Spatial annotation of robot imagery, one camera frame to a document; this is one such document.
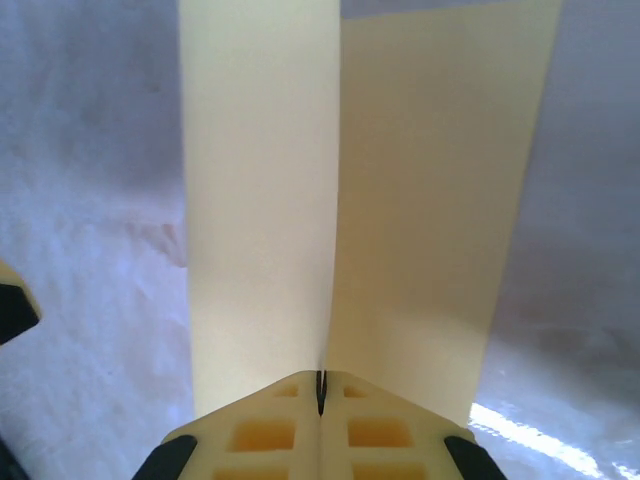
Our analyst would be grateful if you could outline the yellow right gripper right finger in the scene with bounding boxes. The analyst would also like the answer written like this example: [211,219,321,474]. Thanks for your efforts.
[319,370,509,480]

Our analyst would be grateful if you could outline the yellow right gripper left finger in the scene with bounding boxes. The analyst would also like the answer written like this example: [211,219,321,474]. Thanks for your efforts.
[132,370,321,480]

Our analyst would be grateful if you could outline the yellow square paper sheet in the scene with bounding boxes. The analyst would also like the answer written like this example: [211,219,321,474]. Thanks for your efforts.
[178,0,564,426]

